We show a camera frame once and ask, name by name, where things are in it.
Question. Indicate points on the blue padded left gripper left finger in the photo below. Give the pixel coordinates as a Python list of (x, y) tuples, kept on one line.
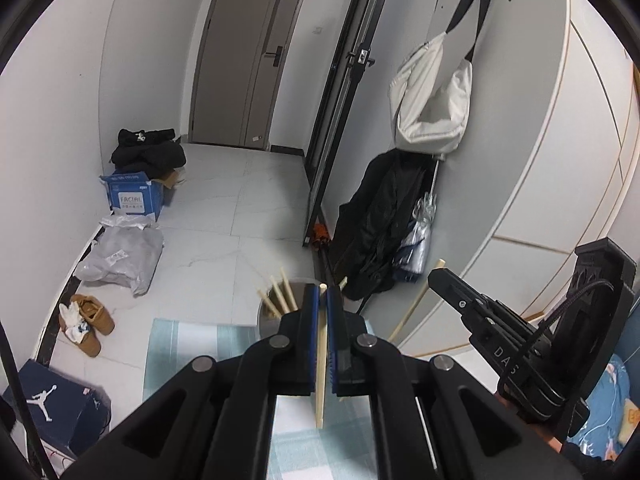
[(307, 335)]

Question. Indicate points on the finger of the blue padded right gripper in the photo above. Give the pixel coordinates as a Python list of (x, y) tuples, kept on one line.
[(467, 301)]

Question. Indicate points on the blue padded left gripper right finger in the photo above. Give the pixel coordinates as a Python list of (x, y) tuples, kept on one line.
[(339, 342)]

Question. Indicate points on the white shoulder bag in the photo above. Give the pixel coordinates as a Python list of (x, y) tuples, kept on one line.
[(429, 109)]

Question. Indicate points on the white utensil holder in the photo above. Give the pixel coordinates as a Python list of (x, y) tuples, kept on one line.
[(268, 323)]

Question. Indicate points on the silver folded umbrella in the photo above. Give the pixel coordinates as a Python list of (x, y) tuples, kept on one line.
[(410, 261)]

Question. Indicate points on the orange object on floor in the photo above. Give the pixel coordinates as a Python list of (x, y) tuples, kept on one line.
[(320, 236)]

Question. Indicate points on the black hanging jacket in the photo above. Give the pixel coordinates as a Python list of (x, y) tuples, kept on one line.
[(372, 225)]

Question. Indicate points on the white cabinet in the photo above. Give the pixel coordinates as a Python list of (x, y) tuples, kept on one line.
[(549, 156)]

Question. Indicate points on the grey plastic mailer bag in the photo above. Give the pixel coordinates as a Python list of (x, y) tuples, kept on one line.
[(126, 253)]

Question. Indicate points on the tan shoe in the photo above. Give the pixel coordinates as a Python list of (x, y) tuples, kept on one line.
[(94, 313), (77, 330)]

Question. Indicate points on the blue cardboard box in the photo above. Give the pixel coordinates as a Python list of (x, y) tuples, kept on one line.
[(138, 194)]

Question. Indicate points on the black clothes pile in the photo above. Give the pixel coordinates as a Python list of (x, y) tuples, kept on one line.
[(153, 152)]

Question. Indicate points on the navy Jordan shoe box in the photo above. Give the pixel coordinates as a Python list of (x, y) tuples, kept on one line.
[(69, 416)]

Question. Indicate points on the black framed glass door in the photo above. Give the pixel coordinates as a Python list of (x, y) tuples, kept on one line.
[(351, 59)]

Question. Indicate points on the grey entrance door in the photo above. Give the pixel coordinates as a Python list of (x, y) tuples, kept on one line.
[(239, 69)]

